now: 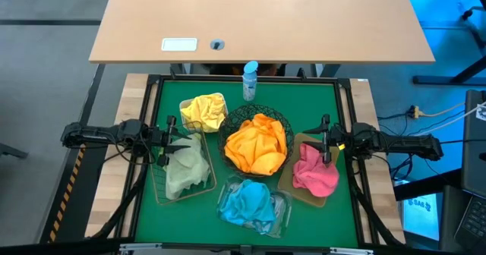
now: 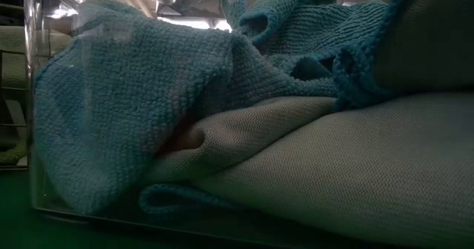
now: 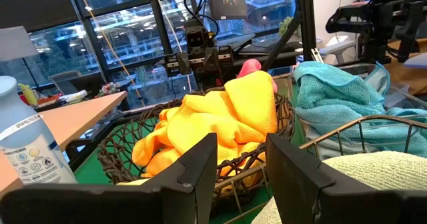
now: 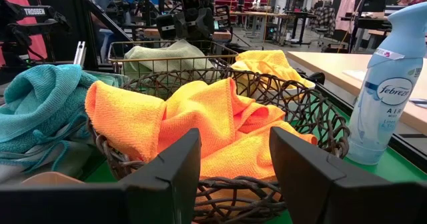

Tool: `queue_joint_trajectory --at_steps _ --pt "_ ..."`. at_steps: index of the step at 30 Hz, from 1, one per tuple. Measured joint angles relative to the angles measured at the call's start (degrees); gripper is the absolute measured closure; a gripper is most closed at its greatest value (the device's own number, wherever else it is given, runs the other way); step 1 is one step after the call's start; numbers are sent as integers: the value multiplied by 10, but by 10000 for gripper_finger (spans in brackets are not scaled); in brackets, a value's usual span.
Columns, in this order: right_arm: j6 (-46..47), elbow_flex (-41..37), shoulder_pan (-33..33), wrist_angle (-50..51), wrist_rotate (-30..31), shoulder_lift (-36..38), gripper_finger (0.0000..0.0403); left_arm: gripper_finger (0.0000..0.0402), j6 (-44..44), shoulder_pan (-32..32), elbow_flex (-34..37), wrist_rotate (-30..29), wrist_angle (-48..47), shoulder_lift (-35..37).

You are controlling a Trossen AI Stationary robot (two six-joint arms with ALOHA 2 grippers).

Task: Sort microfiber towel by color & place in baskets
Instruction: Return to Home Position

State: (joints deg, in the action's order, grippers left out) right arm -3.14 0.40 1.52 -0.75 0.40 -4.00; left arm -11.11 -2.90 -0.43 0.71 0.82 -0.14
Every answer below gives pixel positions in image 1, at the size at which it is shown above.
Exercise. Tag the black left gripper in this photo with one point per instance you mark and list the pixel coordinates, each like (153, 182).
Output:
(161, 139)

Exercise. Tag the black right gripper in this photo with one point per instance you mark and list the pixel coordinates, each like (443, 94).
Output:
(339, 138)

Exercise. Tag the pale green microfiber towel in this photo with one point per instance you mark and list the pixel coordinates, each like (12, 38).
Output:
(186, 167)

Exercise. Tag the grey towel with teal edging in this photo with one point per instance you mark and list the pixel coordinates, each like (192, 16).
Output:
(281, 205)

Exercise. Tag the light blue microfiber towel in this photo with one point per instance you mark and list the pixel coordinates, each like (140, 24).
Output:
(266, 227)

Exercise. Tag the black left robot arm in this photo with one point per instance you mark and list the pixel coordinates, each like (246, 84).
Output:
(95, 135)

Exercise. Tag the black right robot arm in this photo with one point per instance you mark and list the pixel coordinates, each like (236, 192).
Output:
(398, 145)

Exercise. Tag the white plastic bin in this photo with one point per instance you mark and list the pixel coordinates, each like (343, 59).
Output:
(183, 104)

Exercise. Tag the green table mat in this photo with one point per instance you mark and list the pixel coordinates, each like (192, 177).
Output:
(341, 183)

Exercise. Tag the tan plastic tray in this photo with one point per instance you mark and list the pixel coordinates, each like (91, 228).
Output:
(288, 186)

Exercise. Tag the light blue spray bottle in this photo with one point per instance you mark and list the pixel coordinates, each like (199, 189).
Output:
(250, 84)

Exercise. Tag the clear plastic tray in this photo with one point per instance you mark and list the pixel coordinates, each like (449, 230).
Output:
(284, 219)

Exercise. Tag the white rectangular desk plate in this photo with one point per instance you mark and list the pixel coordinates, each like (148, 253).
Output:
(179, 44)

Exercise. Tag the yellow power plug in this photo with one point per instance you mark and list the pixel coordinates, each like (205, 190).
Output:
(415, 112)

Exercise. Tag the white box with blue print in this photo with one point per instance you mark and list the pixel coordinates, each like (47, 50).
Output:
(421, 217)

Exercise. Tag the black desk foot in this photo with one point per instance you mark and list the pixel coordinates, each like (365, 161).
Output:
(436, 80)

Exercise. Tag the light wooden desk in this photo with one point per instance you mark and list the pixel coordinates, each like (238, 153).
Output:
(266, 16)

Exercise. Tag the black yellow hazard strip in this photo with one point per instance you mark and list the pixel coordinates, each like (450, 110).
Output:
(59, 214)

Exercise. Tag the black equipment case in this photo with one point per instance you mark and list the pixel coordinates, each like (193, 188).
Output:
(474, 152)

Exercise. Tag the grey furniture leg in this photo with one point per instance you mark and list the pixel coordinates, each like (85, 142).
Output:
(11, 150)

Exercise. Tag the black keyboard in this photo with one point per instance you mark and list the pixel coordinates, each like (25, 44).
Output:
(474, 221)

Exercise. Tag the grey office chair base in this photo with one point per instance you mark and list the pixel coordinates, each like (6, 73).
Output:
(466, 14)

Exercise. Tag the black aluminium table frame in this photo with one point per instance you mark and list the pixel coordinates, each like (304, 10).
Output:
(212, 76)

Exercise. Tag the silver metal bracket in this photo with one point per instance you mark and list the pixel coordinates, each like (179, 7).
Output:
(140, 247)
(353, 252)

